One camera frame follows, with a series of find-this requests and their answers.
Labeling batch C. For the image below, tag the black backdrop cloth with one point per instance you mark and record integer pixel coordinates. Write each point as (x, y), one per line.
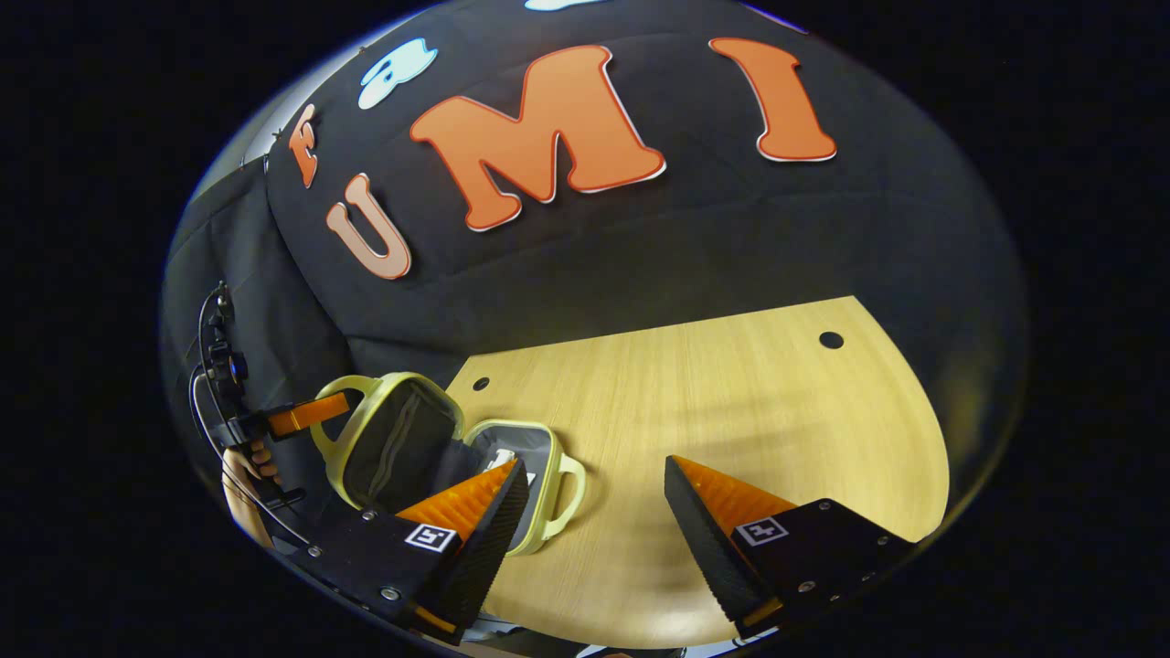
(640, 247)

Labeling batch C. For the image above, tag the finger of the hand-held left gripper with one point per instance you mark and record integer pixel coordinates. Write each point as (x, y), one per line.
(306, 416)

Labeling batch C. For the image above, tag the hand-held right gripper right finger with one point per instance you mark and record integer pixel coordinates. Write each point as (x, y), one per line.
(706, 557)

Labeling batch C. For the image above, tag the white squeeze tube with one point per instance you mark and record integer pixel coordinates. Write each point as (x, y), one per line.
(503, 457)

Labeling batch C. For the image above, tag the cream yellow small suitcase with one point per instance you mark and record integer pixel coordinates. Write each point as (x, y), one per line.
(402, 448)

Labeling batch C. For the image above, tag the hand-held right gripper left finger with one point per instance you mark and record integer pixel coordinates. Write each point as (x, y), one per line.
(480, 557)

